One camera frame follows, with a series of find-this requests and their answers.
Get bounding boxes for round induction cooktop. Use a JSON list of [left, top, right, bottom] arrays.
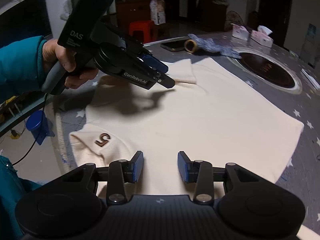
[[233, 50, 303, 95]]

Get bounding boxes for red plastic stool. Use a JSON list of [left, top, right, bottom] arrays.
[[129, 20, 157, 44]]

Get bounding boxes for small white tissue box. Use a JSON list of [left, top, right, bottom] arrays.
[[232, 23, 249, 41]]

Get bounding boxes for white remote control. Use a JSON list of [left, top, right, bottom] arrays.
[[302, 69, 320, 90]]

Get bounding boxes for left bare hand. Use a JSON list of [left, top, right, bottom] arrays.
[[42, 39, 99, 89]]

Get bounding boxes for cream sweater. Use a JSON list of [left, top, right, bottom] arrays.
[[69, 57, 304, 194]]

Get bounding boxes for blue plastic bucket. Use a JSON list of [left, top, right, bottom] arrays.
[[26, 110, 50, 145]]

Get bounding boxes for teal jacket left sleeve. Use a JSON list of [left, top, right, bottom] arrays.
[[1, 36, 46, 90]]

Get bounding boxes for white paper carton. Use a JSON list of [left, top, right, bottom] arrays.
[[150, 0, 165, 25]]

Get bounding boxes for blue knit work glove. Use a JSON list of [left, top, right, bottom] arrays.
[[184, 34, 242, 59]]

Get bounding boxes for pink white tissue box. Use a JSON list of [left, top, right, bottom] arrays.
[[251, 25, 273, 48]]

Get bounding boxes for black smartphone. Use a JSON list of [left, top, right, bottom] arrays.
[[160, 38, 188, 52]]

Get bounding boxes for spotted play tent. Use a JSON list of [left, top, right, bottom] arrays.
[[224, 10, 245, 32]]

